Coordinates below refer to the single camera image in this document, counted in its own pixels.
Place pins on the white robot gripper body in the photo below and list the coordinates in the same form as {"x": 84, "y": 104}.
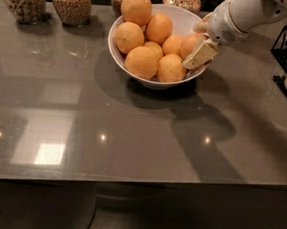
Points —
{"x": 222, "y": 23}

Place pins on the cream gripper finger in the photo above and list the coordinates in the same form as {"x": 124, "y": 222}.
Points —
{"x": 202, "y": 25}
{"x": 204, "y": 51}

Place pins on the small centre orange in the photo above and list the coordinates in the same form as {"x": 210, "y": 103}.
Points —
{"x": 172, "y": 44}

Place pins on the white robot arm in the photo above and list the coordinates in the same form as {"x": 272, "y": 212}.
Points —
{"x": 249, "y": 14}

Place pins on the small hidden middle orange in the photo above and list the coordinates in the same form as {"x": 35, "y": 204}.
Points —
{"x": 156, "y": 48}

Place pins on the white ceramic bowl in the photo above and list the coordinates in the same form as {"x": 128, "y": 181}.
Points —
{"x": 183, "y": 21}

